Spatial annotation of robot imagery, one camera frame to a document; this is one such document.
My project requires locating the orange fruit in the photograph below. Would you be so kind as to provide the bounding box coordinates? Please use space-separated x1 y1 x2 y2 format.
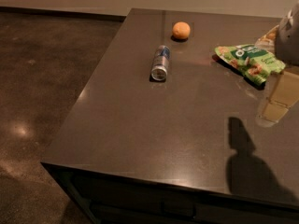
172 21 191 40

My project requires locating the silver blue redbull can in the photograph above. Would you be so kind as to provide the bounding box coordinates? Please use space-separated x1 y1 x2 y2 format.
150 45 170 81

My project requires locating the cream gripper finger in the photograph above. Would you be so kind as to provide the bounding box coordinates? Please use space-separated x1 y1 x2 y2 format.
255 25 278 53
256 66 299 128

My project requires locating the green snack bag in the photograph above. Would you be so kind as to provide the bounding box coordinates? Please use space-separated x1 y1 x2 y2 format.
215 44 285 86

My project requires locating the dark cabinet under counter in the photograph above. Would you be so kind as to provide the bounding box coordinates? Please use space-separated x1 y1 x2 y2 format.
42 161 299 224

